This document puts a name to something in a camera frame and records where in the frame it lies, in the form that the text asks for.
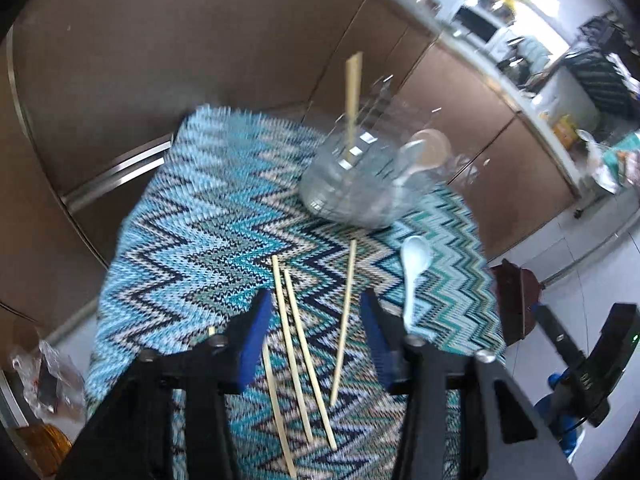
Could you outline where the white microwave oven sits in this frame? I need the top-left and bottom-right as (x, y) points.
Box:
(451, 6), (516, 61)

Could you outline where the dark red dustpan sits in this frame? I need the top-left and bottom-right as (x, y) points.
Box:
(490, 259), (542, 346)

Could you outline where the black wall rack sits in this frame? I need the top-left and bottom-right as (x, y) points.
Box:
(563, 11), (639, 120)

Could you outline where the white ceramic spoon on mat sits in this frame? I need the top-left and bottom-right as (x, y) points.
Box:
(400, 235), (433, 332)

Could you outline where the wooden chopstick in holder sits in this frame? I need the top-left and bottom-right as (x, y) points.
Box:
(345, 51), (362, 166)

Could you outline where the wooden chopstick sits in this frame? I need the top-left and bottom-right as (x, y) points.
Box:
(207, 326), (298, 479)
(345, 51), (362, 166)
(330, 238), (357, 408)
(271, 255), (314, 443)
(284, 269), (337, 451)

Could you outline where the blue zigzag woven table mat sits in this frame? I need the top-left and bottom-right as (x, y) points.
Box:
(85, 105), (505, 479)

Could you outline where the beige ceramic spoon in holder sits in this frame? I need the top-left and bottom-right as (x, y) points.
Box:
(410, 128), (452, 170)

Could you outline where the white ceramic spoon in holder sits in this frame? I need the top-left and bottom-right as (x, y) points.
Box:
(392, 140), (426, 200)

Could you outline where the clear plastic utensil holder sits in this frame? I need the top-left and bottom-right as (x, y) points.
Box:
(298, 75), (454, 230)

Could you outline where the yellow oil bottle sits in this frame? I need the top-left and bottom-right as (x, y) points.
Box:
(552, 114), (578, 150)

